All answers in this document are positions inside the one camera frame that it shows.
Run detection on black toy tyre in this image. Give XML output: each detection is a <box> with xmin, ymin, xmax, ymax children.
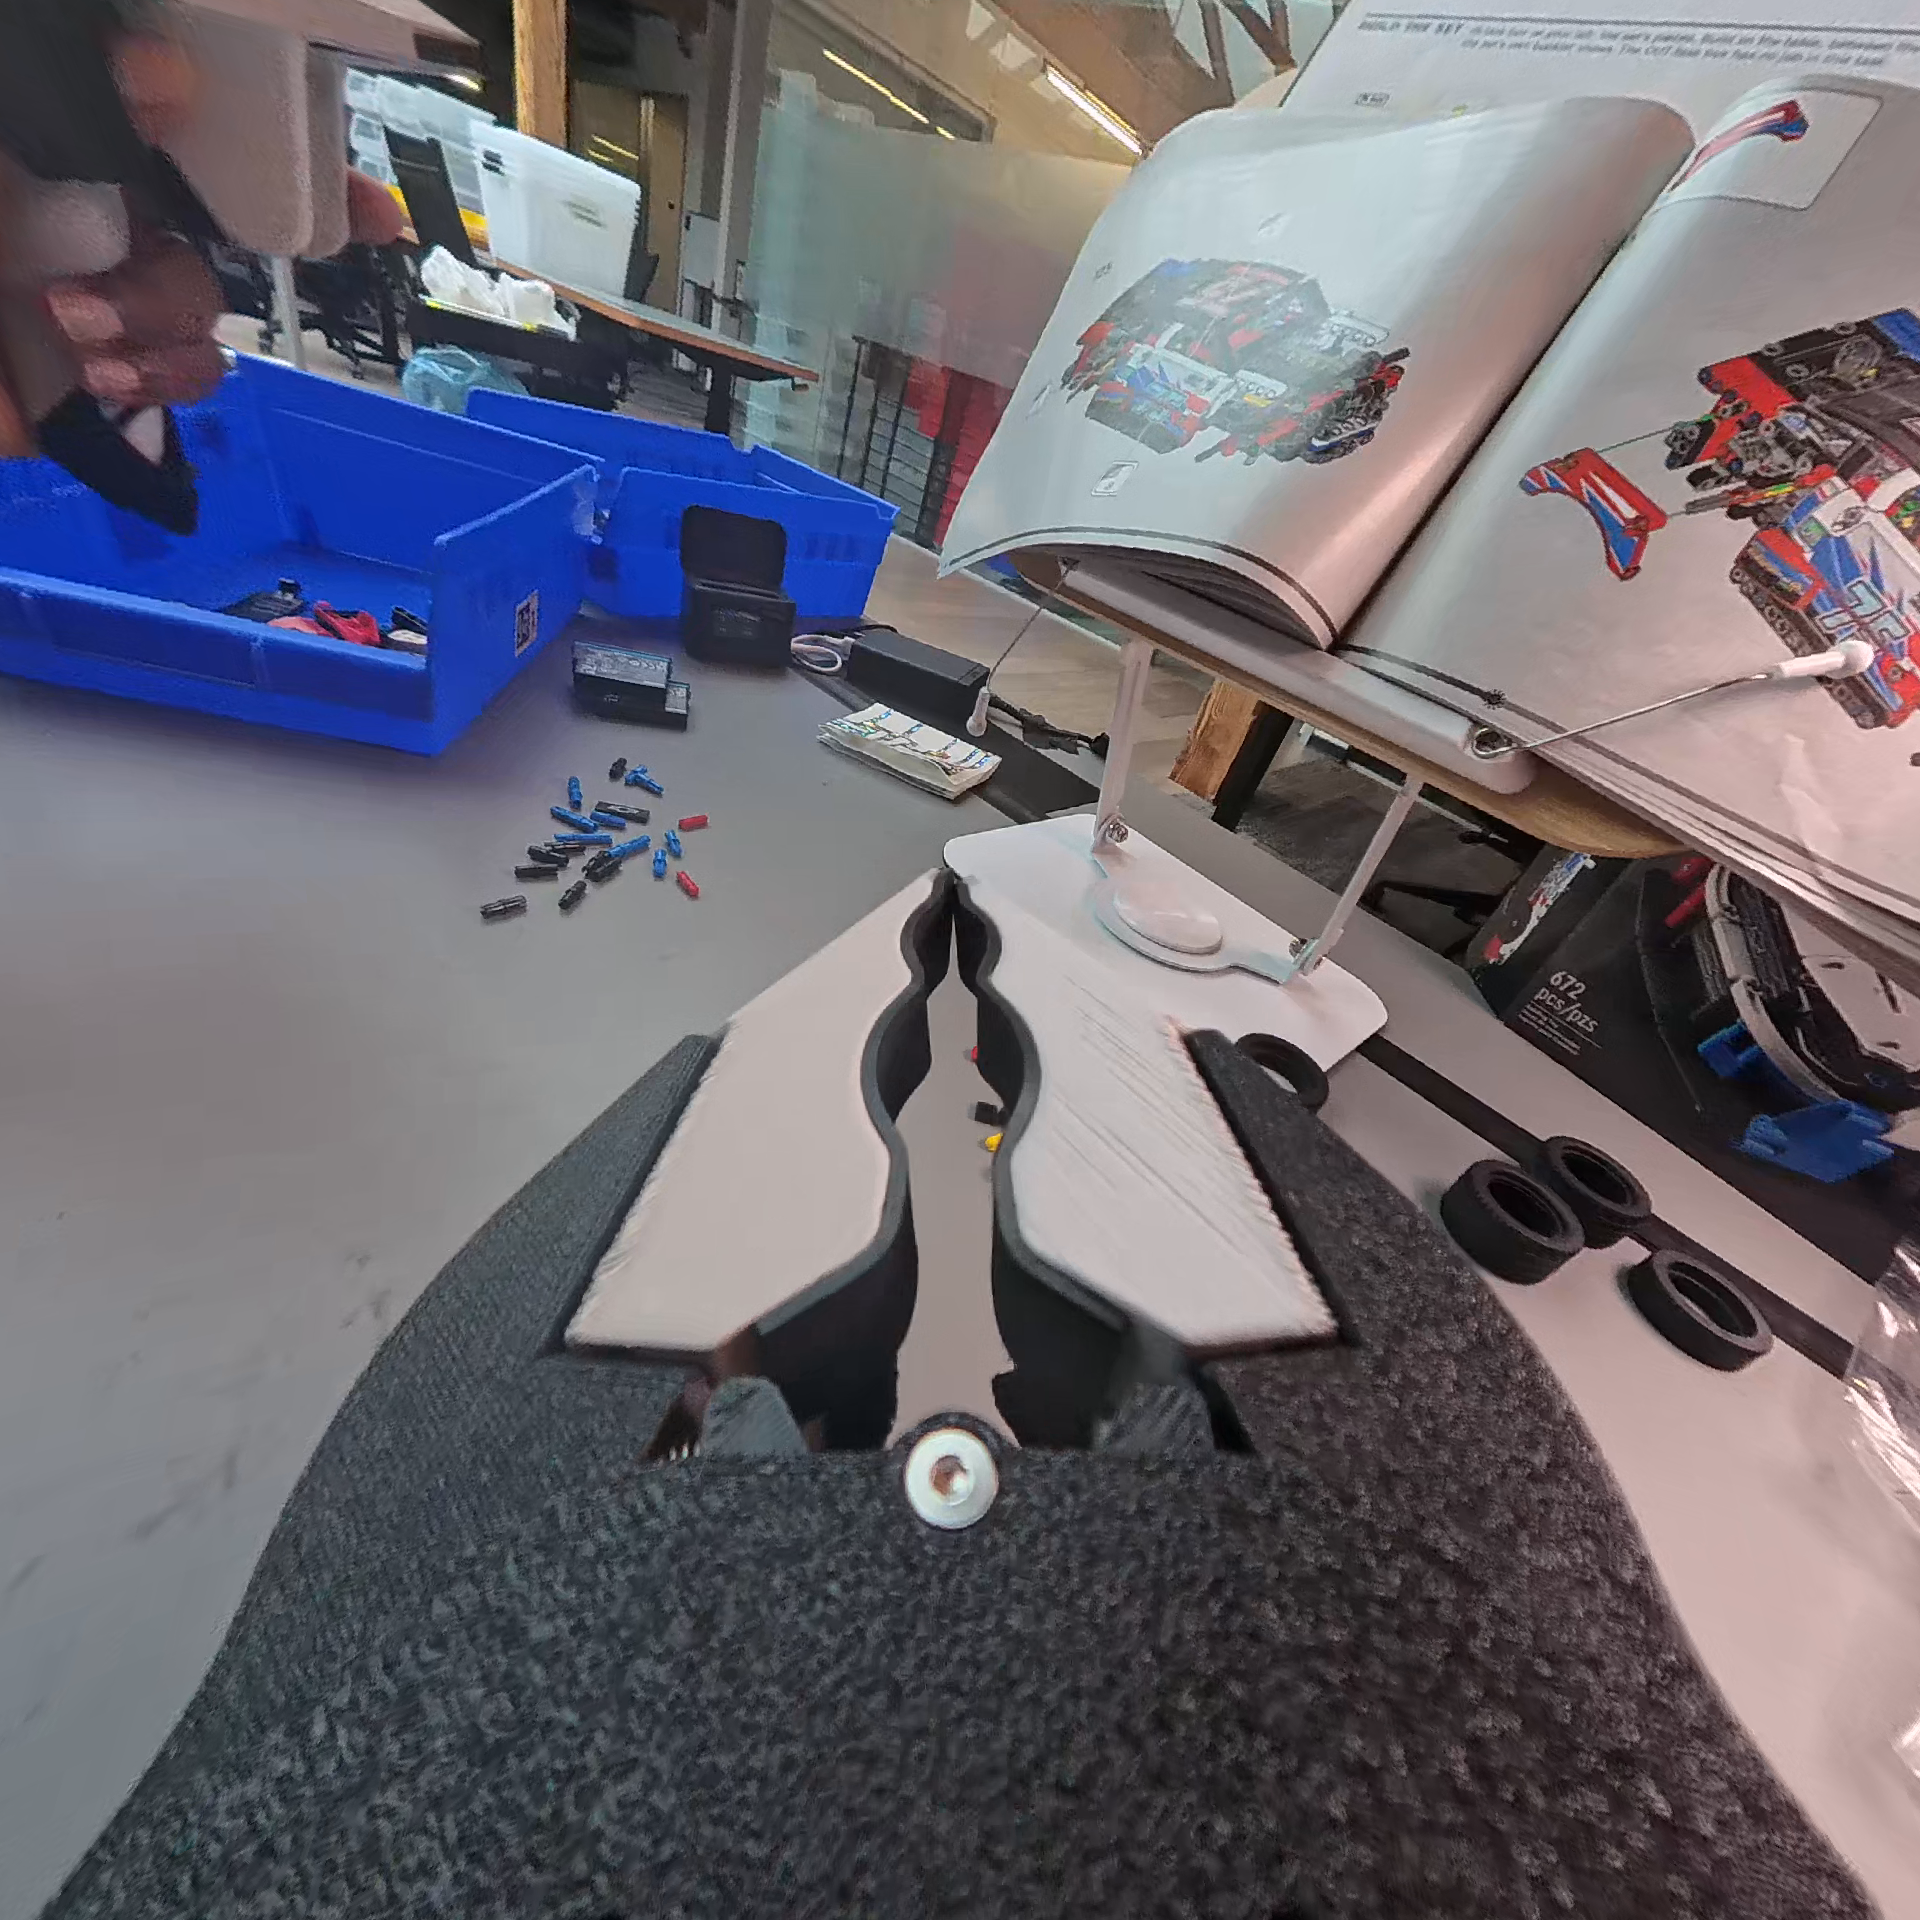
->
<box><xmin>1441</xmin><ymin>1159</ymin><xmax>1587</xmax><ymax>1287</ymax></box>
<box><xmin>1545</xmin><ymin>1135</ymin><xmax>1655</xmax><ymax>1250</ymax></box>
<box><xmin>1236</xmin><ymin>1031</ymin><xmax>1330</xmax><ymax>1115</ymax></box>
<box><xmin>1627</xmin><ymin>1249</ymin><xmax>1777</xmax><ymax>1373</ymax></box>

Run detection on wooden background table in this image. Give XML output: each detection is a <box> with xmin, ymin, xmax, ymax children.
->
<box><xmin>404</xmin><ymin>225</ymin><xmax>822</xmax><ymax>441</ymax></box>

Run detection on clear plastic bag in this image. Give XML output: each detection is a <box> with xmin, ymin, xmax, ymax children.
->
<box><xmin>1838</xmin><ymin>1275</ymin><xmax>1920</xmax><ymax>1518</ymax></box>

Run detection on black power adapter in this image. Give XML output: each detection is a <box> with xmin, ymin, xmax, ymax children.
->
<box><xmin>843</xmin><ymin>626</ymin><xmax>993</xmax><ymax>722</ymax></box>

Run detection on black toy set box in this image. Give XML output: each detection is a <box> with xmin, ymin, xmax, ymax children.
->
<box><xmin>1467</xmin><ymin>839</ymin><xmax>1920</xmax><ymax>1284</ymax></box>

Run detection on folded sticker sheet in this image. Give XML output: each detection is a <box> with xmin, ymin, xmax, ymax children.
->
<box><xmin>815</xmin><ymin>701</ymin><xmax>1004</xmax><ymax>803</ymax></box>

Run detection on teal plastic bag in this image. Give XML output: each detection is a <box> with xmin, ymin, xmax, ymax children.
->
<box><xmin>403</xmin><ymin>346</ymin><xmax>530</xmax><ymax>415</ymax></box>

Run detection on grey desk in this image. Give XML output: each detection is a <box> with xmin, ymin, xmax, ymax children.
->
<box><xmin>0</xmin><ymin>532</ymin><xmax>1920</xmax><ymax>1920</ymax></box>

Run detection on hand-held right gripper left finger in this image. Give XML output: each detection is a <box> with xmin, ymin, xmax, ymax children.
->
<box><xmin>564</xmin><ymin>867</ymin><xmax>963</xmax><ymax>1455</ymax></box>

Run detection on pile of blue black pins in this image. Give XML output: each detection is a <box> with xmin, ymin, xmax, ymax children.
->
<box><xmin>479</xmin><ymin>757</ymin><xmax>710</xmax><ymax>921</ymax></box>

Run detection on open instruction book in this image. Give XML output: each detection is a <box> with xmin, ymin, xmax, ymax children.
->
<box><xmin>938</xmin><ymin>0</ymin><xmax>1920</xmax><ymax>963</ymax></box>

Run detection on blue plastic bin with tag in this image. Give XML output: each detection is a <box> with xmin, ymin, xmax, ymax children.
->
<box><xmin>0</xmin><ymin>353</ymin><xmax>606</xmax><ymax>758</ymax></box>

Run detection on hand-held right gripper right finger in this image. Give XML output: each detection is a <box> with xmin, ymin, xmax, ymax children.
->
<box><xmin>950</xmin><ymin>882</ymin><xmax>1339</xmax><ymax>1445</ymax></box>

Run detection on black hard case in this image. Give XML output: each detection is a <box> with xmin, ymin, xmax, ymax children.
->
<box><xmin>679</xmin><ymin>506</ymin><xmax>799</xmax><ymax>669</ymax></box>

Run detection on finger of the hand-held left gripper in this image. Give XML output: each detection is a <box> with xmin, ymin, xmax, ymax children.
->
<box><xmin>181</xmin><ymin>0</ymin><xmax>484</xmax><ymax>61</ymax></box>

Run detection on red black toy pieces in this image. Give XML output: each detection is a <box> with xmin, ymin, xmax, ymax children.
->
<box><xmin>221</xmin><ymin>573</ymin><xmax>437</xmax><ymax>657</ymax></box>

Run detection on small black battery pack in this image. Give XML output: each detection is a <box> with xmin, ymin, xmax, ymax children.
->
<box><xmin>569</xmin><ymin>641</ymin><xmax>694</xmax><ymax>732</ymax></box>

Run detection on person's left hand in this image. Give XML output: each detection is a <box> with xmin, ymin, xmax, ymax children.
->
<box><xmin>0</xmin><ymin>142</ymin><xmax>413</xmax><ymax>452</ymax></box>

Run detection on white storage box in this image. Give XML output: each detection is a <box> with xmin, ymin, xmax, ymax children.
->
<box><xmin>465</xmin><ymin>118</ymin><xmax>646</xmax><ymax>301</ymax></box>

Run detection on white book stand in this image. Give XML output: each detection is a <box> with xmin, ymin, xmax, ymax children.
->
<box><xmin>941</xmin><ymin>547</ymin><xmax>1881</xmax><ymax>1075</ymax></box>

